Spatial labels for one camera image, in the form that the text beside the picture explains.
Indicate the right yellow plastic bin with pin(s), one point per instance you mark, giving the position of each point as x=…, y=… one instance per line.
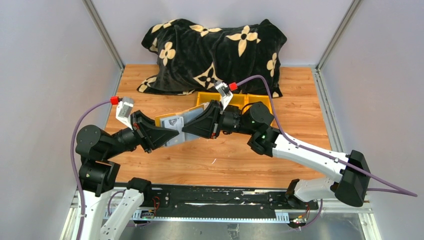
x=252, y=98

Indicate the silver VIP card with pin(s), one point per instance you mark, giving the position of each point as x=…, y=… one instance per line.
x=175, y=122

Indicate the black floral plush blanket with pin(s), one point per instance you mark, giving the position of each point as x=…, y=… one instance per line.
x=192, y=58

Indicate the aluminium frame rail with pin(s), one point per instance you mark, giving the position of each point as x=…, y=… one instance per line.
x=331, y=206

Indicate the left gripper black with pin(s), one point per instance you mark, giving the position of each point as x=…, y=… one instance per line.
x=139, y=131

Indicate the middle yellow plastic bin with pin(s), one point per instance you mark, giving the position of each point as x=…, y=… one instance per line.
x=239, y=100

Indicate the yellow leather card holder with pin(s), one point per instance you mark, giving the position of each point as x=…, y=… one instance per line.
x=188, y=115

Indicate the left yellow plastic bin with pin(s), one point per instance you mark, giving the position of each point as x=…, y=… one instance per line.
x=206, y=97

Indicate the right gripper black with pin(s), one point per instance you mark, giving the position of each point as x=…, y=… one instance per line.
x=216, y=119

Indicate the yellow plastic bin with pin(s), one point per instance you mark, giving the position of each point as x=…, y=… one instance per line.
x=252, y=98
x=206, y=97
x=239, y=100

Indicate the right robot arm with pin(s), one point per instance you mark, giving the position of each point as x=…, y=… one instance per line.
x=344, y=180

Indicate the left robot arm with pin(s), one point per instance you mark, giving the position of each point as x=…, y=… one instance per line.
x=97, y=175

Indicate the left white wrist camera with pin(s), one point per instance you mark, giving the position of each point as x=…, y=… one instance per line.
x=124, y=110

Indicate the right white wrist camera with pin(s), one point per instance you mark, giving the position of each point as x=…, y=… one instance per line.
x=225, y=93

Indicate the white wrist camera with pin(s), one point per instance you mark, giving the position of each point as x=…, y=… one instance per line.
x=225, y=93
x=124, y=110

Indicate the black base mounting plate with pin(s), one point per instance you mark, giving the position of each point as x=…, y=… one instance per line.
x=221, y=203

